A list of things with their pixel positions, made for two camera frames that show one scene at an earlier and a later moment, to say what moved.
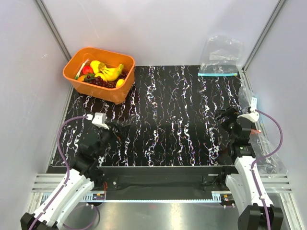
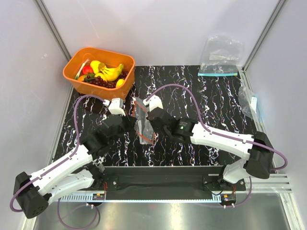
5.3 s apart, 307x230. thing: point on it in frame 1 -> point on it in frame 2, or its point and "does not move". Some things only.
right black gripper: [230, 112] -> [156, 128]
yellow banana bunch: [109, 74] does not move
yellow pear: [94, 64] does not move
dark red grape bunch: [99, 80] does not move
